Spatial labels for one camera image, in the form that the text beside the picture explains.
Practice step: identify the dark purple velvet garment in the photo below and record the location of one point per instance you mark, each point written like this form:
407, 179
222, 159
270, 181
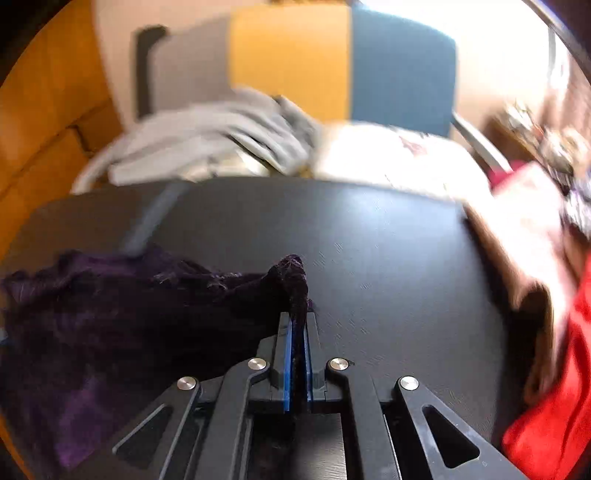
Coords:
115, 323

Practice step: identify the wooden side table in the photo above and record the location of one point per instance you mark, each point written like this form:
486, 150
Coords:
521, 134

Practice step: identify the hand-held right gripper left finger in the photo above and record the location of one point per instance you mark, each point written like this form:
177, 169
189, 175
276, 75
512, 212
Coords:
288, 369

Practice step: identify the grey garment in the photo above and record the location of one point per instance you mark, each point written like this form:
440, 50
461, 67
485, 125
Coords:
207, 134

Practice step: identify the pink fleece garment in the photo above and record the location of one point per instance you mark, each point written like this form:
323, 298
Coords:
521, 230

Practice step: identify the white printed pillow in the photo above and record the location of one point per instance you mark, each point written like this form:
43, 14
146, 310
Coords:
388, 157

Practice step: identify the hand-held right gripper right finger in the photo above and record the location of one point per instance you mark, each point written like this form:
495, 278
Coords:
308, 369

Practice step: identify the orange wooden wardrobe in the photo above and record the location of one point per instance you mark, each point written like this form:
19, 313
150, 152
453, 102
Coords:
46, 115

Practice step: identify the red garment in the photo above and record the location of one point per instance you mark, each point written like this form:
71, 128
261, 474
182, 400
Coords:
558, 415

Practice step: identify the grey yellow blue armchair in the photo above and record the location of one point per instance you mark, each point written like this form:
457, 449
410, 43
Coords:
291, 60

